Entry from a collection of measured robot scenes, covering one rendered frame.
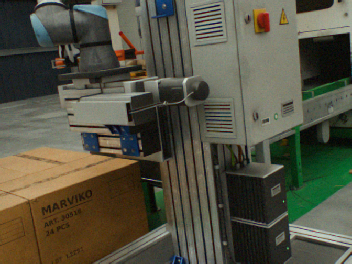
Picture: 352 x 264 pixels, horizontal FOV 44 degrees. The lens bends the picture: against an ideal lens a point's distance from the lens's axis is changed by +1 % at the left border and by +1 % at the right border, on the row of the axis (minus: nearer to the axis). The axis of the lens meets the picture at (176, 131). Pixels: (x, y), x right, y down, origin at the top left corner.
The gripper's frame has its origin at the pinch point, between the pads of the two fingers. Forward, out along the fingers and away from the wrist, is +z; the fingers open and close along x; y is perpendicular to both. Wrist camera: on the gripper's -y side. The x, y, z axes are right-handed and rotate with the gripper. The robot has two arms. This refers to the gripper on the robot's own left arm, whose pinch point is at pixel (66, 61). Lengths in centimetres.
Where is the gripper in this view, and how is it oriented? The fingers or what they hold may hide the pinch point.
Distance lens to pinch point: 223.8
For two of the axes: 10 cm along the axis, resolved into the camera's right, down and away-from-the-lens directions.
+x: -6.6, -0.7, 7.5
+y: 7.4, -2.2, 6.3
